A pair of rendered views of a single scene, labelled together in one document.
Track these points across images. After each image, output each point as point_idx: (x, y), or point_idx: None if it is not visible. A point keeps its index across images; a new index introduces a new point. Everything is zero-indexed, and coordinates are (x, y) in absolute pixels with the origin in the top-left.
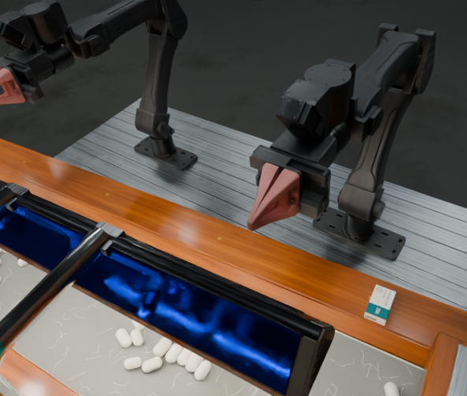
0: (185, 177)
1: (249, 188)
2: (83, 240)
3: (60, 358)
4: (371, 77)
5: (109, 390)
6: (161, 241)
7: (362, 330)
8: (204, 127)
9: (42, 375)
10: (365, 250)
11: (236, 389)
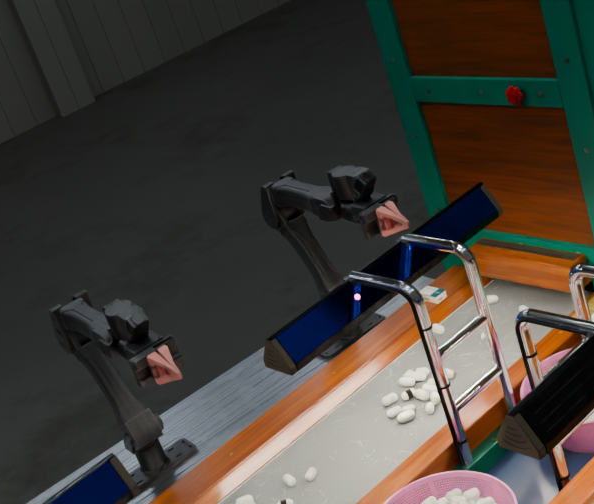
0: (211, 446)
1: (258, 399)
2: (409, 236)
3: (409, 453)
4: (320, 188)
5: (446, 420)
6: (316, 409)
7: (445, 308)
8: None
9: (424, 444)
10: None
11: (466, 361)
